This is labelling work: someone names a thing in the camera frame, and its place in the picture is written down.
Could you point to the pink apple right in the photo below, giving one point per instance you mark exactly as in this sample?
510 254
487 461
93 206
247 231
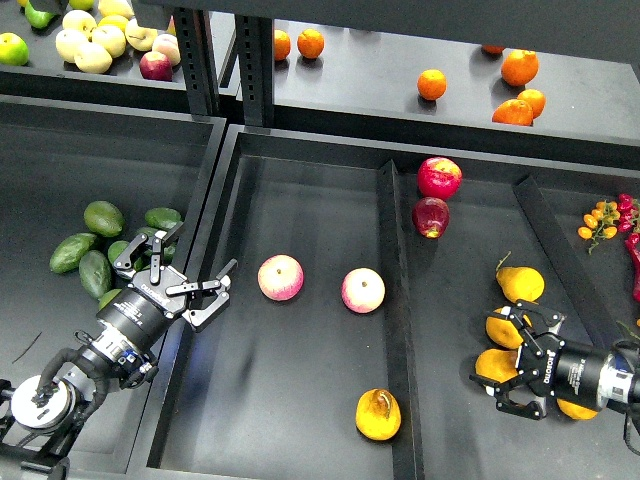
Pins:
363 290

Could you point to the black bin divider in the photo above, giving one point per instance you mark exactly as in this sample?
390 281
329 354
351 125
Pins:
582 292
406 445

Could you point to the pink apple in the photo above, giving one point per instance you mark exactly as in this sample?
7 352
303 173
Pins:
363 290
280 277

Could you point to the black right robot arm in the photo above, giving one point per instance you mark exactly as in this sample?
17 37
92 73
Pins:
621 386

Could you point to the dark red apple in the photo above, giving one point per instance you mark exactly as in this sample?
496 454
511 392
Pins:
430 217

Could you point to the pale yellow pear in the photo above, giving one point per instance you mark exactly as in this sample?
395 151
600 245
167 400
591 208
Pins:
68 42
92 58
140 38
80 21
111 38

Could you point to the peach on shelf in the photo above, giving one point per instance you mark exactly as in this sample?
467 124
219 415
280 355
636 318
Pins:
167 44

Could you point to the bright red apple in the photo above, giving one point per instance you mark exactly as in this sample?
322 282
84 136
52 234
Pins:
439 177

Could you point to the black shelf post left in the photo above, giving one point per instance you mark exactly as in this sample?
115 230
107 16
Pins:
197 59

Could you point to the orange cherry tomato bunch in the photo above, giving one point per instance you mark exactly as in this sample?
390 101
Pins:
600 224

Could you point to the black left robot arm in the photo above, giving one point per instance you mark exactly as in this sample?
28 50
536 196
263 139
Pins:
54 406

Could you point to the green apple on shelf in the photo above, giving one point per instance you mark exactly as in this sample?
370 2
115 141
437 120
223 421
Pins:
14 50

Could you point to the black right bin divider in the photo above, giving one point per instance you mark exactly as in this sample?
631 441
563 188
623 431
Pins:
582 292

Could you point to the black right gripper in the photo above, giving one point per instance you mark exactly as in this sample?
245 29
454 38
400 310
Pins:
570 367

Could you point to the avocado far left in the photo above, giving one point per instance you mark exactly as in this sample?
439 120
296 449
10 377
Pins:
67 255

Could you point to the black left bin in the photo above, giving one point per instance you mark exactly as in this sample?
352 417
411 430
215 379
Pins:
56 157

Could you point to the black middle bin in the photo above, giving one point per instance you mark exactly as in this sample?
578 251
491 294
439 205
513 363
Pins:
270 389

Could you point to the black bin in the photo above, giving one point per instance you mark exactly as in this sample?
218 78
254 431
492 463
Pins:
56 157
270 389

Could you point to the avocado lower left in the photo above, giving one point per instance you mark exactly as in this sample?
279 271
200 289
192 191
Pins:
95 273

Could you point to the pale yellow pear front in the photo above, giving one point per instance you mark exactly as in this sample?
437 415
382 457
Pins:
92 58

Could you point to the red chili peppers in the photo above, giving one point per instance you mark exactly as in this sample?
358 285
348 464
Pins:
628 206

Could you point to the pale yellow pear right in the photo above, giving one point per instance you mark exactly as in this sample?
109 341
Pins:
140 38

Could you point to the avocado centre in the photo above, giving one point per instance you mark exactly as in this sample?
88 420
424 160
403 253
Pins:
115 250

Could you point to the black shelf post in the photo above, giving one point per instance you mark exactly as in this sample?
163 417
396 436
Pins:
197 59
255 52

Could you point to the red apple on shelf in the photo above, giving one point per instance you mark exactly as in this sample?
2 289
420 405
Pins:
155 65

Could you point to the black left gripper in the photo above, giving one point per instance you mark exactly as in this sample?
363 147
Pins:
143 311

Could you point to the pink apple left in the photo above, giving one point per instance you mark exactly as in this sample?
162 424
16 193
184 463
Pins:
280 277

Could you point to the pale yellow pear left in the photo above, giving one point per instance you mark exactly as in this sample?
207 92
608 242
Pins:
68 42

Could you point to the avocado top right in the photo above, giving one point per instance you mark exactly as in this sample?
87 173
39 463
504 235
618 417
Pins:
162 218

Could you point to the pale yellow pear back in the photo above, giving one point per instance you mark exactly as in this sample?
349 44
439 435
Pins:
80 21

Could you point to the orange on shelf small right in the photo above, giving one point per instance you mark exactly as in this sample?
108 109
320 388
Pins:
535 99

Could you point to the orange on shelf front right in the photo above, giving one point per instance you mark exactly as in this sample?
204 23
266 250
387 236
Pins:
514 112

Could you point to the black shelf post right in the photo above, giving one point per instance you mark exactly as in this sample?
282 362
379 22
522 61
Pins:
255 52

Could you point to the pale yellow pear centre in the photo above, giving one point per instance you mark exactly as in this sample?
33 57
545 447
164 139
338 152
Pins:
111 38

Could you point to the yellow pear top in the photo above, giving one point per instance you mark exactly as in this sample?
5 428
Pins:
519 283

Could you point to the avocado top left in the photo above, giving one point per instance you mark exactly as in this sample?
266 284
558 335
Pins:
104 218

